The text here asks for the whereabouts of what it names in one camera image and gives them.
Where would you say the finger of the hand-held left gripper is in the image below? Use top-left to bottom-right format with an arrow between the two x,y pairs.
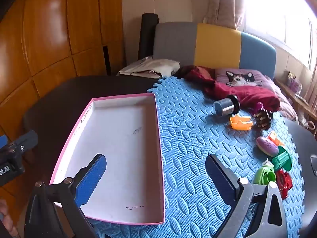
0,130 -> 38,152

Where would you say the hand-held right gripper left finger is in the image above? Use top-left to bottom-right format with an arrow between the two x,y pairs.
23,154 -> 107,238

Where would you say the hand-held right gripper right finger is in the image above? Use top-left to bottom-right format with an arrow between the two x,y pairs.
205,154 -> 288,238

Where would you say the light green plastic toy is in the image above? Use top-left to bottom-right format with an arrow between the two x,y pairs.
252,161 -> 276,186

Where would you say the pink cardboard box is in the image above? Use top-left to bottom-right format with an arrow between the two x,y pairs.
50,93 -> 165,226

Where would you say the purple oval toy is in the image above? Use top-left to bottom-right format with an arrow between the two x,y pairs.
256,136 -> 279,157

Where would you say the orange toy slide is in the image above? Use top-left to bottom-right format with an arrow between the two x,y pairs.
229,115 -> 253,131

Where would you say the red toy car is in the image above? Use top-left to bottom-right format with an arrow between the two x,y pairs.
275,169 -> 293,200

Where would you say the dark green plastic toy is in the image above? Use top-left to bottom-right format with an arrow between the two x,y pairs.
271,146 -> 293,171

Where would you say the orange cube block toy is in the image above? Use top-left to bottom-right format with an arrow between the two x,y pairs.
267,131 -> 285,146

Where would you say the brown pine cone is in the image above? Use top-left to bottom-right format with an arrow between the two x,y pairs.
253,109 -> 273,131

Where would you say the silver black cylinder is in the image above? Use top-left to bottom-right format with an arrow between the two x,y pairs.
213,95 -> 241,117

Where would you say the person's left hand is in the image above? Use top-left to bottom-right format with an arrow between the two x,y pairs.
0,200 -> 18,238

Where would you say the blue foam mat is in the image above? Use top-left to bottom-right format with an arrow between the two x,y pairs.
88,76 -> 307,238

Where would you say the maroon garment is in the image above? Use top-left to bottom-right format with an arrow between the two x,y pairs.
173,65 -> 281,112

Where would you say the black round table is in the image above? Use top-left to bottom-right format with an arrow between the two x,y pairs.
280,118 -> 317,238

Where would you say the purple dog print pillow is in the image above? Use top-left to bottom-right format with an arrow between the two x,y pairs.
215,68 -> 273,88

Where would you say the wooden shelf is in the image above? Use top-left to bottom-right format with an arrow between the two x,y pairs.
274,78 -> 317,129

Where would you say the wooden wardrobe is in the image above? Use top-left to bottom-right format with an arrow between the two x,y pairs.
0,0 -> 124,204

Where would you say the purple box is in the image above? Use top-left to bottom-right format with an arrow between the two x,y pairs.
287,71 -> 303,92

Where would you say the pink patterned curtain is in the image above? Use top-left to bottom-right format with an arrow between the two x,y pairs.
203,0 -> 245,30
305,67 -> 317,109

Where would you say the grey yellow blue headboard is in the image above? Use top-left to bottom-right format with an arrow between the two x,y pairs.
152,22 -> 276,81

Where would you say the black rolled mat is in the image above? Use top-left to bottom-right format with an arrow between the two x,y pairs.
138,13 -> 159,60

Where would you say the window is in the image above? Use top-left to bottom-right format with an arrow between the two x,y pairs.
244,0 -> 317,67

